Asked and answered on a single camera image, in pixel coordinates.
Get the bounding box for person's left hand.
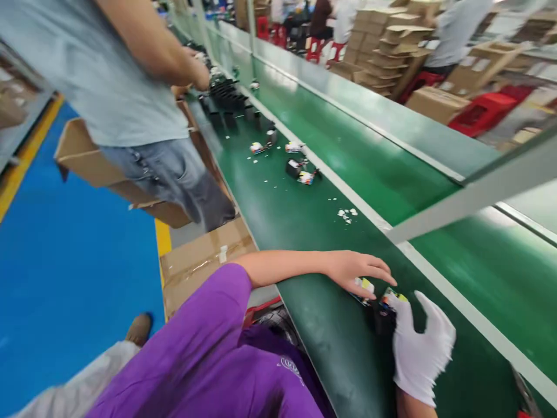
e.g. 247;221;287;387
324;251;397;301

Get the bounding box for person's right hand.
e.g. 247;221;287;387
392;290;457;408

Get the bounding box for person's left thumb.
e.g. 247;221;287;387
346;280;378;301

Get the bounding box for person's left fingers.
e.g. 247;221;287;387
363;255;397;287

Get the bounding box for person's right thumb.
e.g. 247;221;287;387
393;296;415;338

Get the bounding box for person's right index finger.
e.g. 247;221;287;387
414;290;449;334

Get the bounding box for black adapter housing with board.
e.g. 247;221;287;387
373;287;409;337

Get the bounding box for green conveyor belt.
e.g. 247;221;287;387
167;17;557;418

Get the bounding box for taped cardboard box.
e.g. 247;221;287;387
159;217;258;321

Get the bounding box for person's body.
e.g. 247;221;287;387
85;262;337;418

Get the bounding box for closed cardboard box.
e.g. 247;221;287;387
405;86;472;126

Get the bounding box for red plastic stool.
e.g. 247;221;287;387
398;71;446;105
306;38;327;63
325;41;350;67
447;92;519;138

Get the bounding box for stack of cartons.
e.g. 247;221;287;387
341;0;440;99

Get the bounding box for group of black adapter housings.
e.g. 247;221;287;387
198;76;264;131

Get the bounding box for pile of cardboard trays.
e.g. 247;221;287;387
443;39;547;98

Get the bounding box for person's legs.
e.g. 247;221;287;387
8;312;153;418

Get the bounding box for open cardboard box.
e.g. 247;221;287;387
53;117;194;229

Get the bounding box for white metal frame beam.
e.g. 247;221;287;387
386;128;557;244

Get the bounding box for red-handled tool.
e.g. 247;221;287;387
509;365;545;418

